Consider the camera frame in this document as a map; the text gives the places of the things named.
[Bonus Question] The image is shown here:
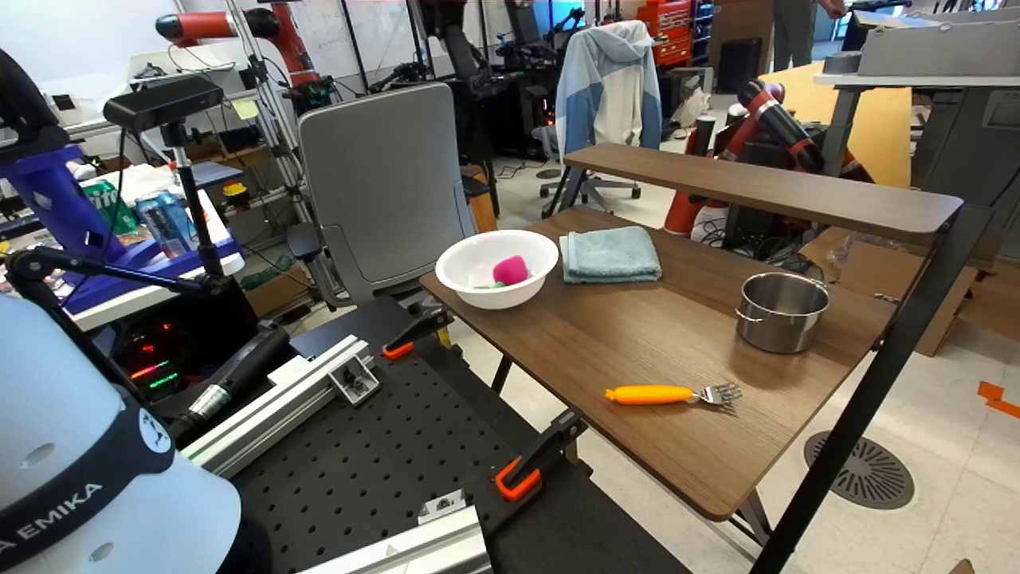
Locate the silver metal pot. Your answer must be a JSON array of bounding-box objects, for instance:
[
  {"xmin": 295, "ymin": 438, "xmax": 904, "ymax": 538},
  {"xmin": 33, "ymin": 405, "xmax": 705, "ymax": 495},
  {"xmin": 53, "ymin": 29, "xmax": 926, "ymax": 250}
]
[{"xmin": 734, "ymin": 267, "xmax": 834, "ymax": 358}]

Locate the pink plush toy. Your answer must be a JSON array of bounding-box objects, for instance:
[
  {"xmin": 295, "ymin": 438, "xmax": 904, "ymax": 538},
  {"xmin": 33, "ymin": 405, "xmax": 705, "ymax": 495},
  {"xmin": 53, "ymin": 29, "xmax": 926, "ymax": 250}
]
[{"xmin": 489, "ymin": 253, "xmax": 531, "ymax": 289}]

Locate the white plastic bowl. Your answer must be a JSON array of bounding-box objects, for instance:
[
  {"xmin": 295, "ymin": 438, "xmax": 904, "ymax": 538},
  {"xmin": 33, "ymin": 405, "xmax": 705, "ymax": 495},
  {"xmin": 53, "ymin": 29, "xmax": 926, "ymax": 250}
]
[{"xmin": 433, "ymin": 226, "xmax": 560, "ymax": 311}]

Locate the folded teal cloth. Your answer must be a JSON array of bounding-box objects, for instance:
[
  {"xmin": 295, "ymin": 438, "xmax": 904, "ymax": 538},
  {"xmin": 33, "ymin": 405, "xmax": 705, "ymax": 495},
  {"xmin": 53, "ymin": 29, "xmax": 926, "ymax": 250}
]
[{"xmin": 556, "ymin": 223, "xmax": 665, "ymax": 287}]

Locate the black orange clamp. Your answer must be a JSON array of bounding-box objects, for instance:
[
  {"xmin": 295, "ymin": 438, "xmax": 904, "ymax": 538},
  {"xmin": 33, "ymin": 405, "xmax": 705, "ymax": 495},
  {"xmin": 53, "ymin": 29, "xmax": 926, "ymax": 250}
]
[
  {"xmin": 489, "ymin": 410, "xmax": 585, "ymax": 508},
  {"xmin": 376, "ymin": 302, "xmax": 455, "ymax": 363}
]

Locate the office chair base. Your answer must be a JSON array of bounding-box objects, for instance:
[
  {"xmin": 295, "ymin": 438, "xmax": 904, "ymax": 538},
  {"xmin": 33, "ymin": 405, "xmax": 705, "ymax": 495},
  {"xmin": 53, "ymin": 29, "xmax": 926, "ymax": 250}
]
[{"xmin": 539, "ymin": 156, "xmax": 646, "ymax": 221}]

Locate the gray chair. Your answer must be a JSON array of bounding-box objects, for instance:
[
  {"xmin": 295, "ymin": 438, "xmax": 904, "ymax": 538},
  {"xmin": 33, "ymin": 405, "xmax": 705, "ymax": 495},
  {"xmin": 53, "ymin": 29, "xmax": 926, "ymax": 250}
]
[{"xmin": 293, "ymin": 81, "xmax": 481, "ymax": 311}]

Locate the white blue jacket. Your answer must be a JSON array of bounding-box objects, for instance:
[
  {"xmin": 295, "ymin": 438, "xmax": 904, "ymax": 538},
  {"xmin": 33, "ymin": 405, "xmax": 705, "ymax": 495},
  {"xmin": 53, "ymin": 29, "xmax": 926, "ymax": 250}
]
[{"xmin": 550, "ymin": 19, "xmax": 668, "ymax": 158}]

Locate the black perforated board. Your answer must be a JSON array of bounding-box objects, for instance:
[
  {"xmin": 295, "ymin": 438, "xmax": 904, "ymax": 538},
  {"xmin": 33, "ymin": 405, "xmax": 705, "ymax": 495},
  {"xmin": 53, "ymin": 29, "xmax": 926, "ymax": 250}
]
[{"xmin": 225, "ymin": 345, "xmax": 693, "ymax": 574}]

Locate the wooden desk shelf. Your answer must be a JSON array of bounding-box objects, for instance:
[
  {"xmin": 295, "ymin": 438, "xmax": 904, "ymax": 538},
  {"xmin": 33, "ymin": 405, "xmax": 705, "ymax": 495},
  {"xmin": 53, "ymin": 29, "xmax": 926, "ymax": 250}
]
[{"xmin": 560, "ymin": 142, "xmax": 965, "ymax": 239}]

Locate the black cylinder with silver tip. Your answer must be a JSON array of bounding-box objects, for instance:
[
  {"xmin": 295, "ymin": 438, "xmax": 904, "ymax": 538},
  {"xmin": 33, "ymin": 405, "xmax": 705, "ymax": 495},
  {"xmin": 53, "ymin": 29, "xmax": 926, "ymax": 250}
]
[{"xmin": 170, "ymin": 326, "xmax": 295, "ymax": 440}]

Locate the red robot with black joints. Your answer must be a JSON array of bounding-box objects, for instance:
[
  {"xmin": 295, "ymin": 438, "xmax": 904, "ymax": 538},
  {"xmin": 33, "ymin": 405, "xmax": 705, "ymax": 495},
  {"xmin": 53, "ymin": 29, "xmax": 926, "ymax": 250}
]
[{"xmin": 662, "ymin": 76, "xmax": 827, "ymax": 241}]

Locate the black box with lights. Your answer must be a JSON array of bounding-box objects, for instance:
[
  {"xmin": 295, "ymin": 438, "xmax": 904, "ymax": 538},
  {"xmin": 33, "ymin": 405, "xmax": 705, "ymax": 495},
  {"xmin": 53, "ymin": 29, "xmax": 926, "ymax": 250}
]
[{"xmin": 105, "ymin": 273, "xmax": 264, "ymax": 409}]

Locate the brown cardboard box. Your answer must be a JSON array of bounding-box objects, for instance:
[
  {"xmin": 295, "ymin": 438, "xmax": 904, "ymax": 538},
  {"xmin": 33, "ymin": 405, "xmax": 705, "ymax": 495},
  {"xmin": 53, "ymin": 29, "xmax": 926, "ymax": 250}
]
[{"xmin": 801, "ymin": 223, "xmax": 982, "ymax": 358}]

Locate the round floor drain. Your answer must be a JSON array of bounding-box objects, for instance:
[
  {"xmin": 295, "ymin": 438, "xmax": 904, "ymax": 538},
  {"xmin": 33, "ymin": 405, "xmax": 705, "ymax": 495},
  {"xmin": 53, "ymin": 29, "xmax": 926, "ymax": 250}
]
[{"xmin": 804, "ymin": 426, "xmax": 919, "ymax": 513}]

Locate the tan cardboard sheet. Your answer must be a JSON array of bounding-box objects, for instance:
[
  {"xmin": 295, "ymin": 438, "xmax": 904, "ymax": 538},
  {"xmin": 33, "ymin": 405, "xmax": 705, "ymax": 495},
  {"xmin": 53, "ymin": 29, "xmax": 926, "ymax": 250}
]
[{"xmin": 757, "ymin": 62, "xmax": 919, "ymax": 192}]

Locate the purple blue machine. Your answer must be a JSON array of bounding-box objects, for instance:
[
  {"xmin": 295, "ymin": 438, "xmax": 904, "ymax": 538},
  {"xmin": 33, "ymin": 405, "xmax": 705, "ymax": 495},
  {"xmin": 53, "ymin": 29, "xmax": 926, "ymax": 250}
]
[{"xmin": 5, "ymin": 142, "xmax": 247, "ymax": 319}]

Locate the gray desk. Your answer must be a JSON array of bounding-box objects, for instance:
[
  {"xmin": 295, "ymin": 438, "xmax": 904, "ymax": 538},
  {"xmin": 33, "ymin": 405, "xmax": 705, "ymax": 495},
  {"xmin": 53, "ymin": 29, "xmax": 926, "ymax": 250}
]
[{"xmin": 813, "ymin": 66, "xmax": 1020, "ymax": 211}]

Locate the orange floor tape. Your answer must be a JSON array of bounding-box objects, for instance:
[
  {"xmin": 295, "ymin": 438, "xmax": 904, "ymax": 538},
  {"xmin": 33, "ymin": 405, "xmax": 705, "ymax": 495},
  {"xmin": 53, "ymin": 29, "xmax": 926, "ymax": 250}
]
[{"xmin": 976, "ymin": 381, "xmax": 1020, "ymax": 425}]

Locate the orange handled fork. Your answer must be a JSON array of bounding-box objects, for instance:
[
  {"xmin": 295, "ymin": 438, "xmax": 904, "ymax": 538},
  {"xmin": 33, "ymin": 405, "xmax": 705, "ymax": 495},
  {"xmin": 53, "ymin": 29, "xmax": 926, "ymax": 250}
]
[{"xmin": 601, "ymin": 381, "xmax": 743, "ymax": 416}]

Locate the aluminium profile rail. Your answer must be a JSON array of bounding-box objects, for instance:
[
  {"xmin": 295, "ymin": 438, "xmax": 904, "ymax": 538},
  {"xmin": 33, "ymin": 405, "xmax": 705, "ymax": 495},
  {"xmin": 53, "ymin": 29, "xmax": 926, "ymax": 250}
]
[
  {"xmin": 295, "ymin": 488, "xmax": 494, "ymax": 574},
  {"xmin": 178, "ymin": 335, "xmax": 383, "ymax": 483}
]

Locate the black desk frame leg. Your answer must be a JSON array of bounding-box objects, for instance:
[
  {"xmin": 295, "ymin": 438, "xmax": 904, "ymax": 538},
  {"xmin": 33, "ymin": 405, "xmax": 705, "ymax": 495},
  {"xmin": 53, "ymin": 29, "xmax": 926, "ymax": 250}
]
[{"xmin": 748, "ymin": 202, "xmax": 995, "ymax": 574}]

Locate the black camera on stand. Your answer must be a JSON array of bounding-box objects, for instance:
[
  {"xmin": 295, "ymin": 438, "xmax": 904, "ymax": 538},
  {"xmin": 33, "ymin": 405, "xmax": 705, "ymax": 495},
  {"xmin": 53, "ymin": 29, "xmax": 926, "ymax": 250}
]
[{"xmin": 103, "ymin": 74, "xmax": 229, "ymax": 282}]

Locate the black cable hose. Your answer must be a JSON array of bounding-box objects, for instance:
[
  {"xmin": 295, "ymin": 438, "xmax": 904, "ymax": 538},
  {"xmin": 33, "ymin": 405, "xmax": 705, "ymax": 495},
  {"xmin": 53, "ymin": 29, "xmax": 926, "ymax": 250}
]
[{"xmin": 3, "ymin": 247, "xmax": 220, "ymax": 305}]

